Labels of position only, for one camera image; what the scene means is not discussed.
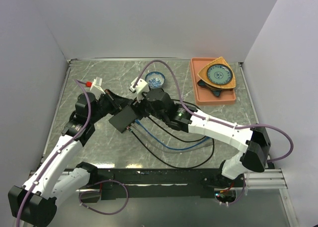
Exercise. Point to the yellow triangular woven plate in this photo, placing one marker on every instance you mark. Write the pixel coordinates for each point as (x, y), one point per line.
(202, 74)

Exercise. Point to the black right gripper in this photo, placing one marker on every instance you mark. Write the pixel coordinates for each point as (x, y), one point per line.
(137, 106)

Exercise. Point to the teal round patterned plate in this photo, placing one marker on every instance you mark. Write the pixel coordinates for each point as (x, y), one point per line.
(219, 74)

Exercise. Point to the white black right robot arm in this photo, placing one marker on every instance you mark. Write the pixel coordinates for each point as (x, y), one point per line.
(252, 142)

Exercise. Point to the blue white porcelain bowl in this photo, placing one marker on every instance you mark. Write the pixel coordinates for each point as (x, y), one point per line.
(155, 80)

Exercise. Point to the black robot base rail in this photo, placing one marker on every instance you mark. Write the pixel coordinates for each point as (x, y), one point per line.
(153, 183)

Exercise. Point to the black network switch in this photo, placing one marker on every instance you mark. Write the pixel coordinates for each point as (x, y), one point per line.
(123, 119)

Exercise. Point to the pink plastic tray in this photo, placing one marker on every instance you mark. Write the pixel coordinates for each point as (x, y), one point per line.
(202, 95)

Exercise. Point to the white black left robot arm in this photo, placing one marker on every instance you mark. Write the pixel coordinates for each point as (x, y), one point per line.
(37, 200)

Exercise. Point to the dark blue triangular plate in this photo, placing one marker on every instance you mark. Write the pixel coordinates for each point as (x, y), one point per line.
(215, 91)

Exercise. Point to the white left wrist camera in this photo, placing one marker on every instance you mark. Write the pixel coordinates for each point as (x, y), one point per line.
(95, 87)

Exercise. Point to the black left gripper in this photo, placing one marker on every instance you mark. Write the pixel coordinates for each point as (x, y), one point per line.
(120, 103)

